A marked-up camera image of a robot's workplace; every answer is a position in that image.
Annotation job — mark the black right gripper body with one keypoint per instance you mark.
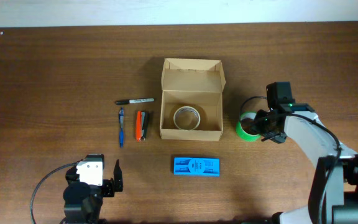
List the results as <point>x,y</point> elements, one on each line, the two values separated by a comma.
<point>272,135</point>

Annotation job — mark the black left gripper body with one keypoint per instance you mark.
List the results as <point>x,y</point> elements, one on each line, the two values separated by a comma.
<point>109,185</point>

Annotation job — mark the green tape roll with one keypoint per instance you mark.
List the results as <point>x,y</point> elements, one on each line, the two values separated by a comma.
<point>240,127</point>

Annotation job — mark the blue ballpoint pen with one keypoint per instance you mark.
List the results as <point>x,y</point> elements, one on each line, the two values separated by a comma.
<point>121,127</point>

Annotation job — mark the orange black stapler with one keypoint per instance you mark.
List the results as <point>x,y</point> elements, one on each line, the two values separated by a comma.
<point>141,125</point>

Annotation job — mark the blue plastic block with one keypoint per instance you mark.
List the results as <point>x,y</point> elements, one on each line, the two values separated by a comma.
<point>196,166</point>

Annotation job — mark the white tape roll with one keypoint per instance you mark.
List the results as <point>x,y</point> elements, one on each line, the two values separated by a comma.
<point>186,118</point>

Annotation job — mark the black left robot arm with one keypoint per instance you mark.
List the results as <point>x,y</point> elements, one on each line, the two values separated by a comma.
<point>87,189</point>

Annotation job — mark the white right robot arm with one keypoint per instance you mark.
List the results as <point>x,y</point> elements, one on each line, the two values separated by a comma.
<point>334,193</point>

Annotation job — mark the black sharpie marker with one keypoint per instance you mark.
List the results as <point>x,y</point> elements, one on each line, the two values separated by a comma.
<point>134,101</point>

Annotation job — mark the brown cardboard box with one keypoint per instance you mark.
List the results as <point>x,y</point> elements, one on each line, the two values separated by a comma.
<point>192,82</point>

